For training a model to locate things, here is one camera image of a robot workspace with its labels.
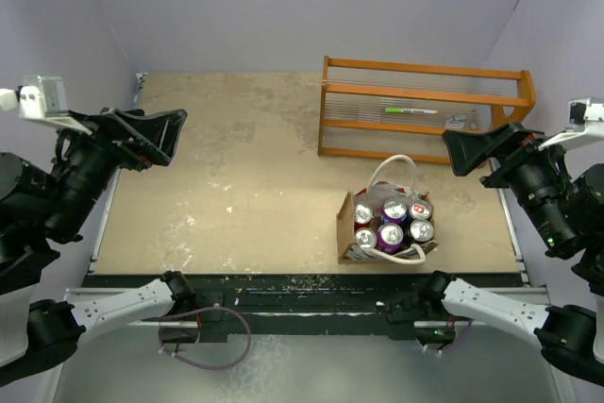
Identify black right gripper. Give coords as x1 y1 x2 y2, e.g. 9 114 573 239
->
438 115 570 247

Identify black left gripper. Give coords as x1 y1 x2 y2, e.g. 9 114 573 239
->
47 105 189 237

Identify purple fanta can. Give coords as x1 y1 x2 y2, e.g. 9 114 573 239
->
377 223 404 254
380 198 408 226

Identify red cola can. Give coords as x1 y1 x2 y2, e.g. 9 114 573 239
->
355 227 377 249
353 202 374 227

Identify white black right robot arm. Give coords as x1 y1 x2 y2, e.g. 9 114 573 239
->
411 122 603 385

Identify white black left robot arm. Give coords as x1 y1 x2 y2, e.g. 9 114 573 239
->
1 109 195 385

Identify watermelon print canvas bag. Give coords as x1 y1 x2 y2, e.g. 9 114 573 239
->
336 155 438 267

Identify small grey clips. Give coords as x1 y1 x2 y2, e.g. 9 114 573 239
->
445 114 480 130

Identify red tab soda can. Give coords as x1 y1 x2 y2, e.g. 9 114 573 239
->
409 200 433 221

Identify green white marker pen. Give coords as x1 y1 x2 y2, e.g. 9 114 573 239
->
385 107 439 115

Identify orange wooden shelf rack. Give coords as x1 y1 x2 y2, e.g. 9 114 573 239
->
317 57 537 164

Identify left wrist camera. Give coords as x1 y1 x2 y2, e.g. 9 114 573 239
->
1 76 92 135

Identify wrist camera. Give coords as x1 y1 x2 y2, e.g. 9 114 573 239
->
539 97 604 151
1 76 92 135

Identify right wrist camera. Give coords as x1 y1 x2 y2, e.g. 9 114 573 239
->
539 97 604 151

